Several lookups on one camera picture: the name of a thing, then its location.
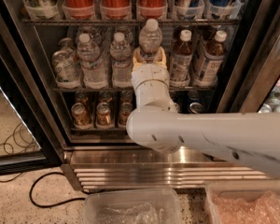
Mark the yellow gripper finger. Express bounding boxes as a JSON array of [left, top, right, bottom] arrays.
[[155, 47, 167, 68], [133, 48, 143, 70]]

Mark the clear water bottle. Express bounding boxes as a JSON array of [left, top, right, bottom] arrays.
[[110, 32, 132, 88], [139, 19, 162, 63], [77, 34, 108, 89]]

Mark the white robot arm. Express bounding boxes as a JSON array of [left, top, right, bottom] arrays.
[[126, 49, 280, 178]]

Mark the brown tea bottle left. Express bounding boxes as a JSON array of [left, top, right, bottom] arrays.
[[169, 30, 193, 87]]

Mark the brown tea bottle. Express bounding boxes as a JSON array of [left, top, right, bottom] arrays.
[[169, 30, 193, 87], [193, 30, 227, 88]]

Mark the brown tea bottle right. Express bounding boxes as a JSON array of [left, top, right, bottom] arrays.
[[193, 30, 227, 88]]

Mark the red cola can middle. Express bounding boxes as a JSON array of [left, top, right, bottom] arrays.
[[100, 0, 131, 20]]

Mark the red cola can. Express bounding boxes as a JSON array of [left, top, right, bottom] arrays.
[[100, 0, 131, 20], [137, 0, 166, 20], [63, 0, 94, 20]]

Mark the stainless steel fridge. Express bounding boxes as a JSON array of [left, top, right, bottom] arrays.
[[0, 0, 280, 191]]

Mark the gold can front middle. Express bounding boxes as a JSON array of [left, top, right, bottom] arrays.
[[96, 102, 114, 128]]

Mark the gold can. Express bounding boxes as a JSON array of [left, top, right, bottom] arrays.
[[119, 103, 133, 126], [71, 103, 92, 130], [96, 102, 114, 128]]

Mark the glass fridge door right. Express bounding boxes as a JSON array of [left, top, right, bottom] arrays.
[[212, 0, 280, 113]]

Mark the black fridge door left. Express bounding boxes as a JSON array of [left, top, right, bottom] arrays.
[[0, 13, 63, 175]]

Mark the gold can front right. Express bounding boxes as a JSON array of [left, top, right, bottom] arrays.
[[119, 103, 133, 126]]

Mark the red cola can right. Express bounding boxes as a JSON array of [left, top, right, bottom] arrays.
[[137, 0, 166, 20]]

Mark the blue can front right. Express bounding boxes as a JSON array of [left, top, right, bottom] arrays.
[[188, 102, 203, 114]]

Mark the blue orange can left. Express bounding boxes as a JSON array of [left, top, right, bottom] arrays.
[[174, 0, 204, 21]]

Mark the silver green can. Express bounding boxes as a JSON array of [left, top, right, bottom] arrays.
[[52, 50, 81, 89]]

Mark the gold can front left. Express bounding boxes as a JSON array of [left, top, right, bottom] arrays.
[[71, 103, 92, 130]]

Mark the red cola can left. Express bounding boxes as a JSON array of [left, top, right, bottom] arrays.
[[63, 0, 94, 20]]

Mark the clear plastic bin left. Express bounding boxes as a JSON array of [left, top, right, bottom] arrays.
[[83, 189, 182, 224]]

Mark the clear plastic bin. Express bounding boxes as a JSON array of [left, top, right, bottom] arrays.
[[204, 180, 280, 224], [83, 189, 182, 224]]

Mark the clear bubble wrap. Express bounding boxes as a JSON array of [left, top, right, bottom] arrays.
[[95, 203, 165, 224]]

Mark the clear plastic bin right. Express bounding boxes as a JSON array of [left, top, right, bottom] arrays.
[[204, 180, 280, 224]]

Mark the pink bubble wrap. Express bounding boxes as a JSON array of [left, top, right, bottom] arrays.
[[213, 190, 280, 224]]

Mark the black power cable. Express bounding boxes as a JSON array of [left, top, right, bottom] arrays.
[[28, 171, 91, 209]]

